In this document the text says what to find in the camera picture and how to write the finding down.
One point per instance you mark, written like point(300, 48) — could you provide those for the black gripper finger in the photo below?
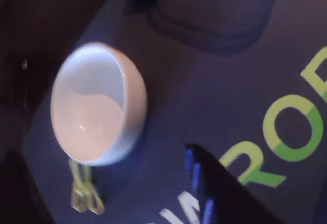
point(230, 198)

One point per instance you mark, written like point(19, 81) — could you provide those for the yellow clip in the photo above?
point(81, 190)

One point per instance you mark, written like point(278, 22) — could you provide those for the small white bowl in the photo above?
point(97, 106)

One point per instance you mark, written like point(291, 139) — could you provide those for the clear plastic container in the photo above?
point(204, 9)

